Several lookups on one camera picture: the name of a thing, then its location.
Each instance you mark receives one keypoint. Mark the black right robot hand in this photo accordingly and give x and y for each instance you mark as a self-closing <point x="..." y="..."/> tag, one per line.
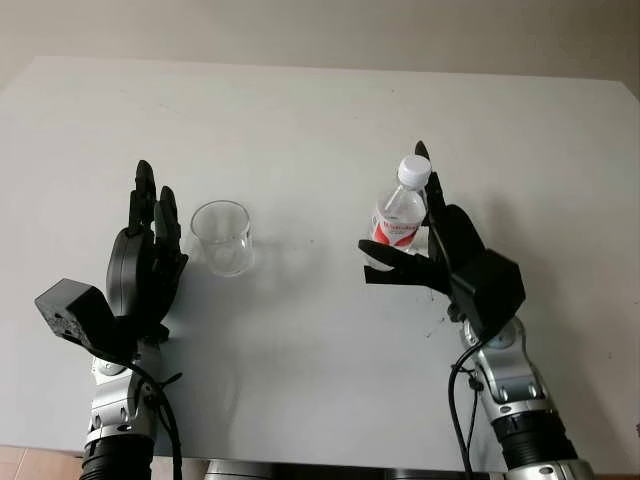
<point x="460" y="240"/>

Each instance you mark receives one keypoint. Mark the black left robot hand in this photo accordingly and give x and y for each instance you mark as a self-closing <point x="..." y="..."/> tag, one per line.
<point x="130" y="270"/>

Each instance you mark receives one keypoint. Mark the clear water bottle red label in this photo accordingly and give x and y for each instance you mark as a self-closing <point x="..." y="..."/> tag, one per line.
<point x="397" y="215"/>

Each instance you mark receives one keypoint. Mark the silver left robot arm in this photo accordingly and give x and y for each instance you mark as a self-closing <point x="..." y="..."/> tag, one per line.
<point x="117" y="410"/>

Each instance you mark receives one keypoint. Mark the clear plastic cup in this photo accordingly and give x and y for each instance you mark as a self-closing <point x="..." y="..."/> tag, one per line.
<point x="222" y="245"/>

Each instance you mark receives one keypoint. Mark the dark grey robot torso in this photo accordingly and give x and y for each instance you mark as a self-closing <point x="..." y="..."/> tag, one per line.
<point x="240" y="471"/>

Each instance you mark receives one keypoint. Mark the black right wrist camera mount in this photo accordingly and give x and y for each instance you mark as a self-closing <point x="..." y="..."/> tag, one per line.
<point x="487" y="290"/>

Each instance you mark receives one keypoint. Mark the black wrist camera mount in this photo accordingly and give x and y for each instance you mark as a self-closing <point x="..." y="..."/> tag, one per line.
<point x="67" y="312"/>
<point x="487" y="290"/>

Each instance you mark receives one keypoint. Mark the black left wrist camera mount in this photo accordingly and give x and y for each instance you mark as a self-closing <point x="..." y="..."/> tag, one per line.
<point x="67" y="312"/>

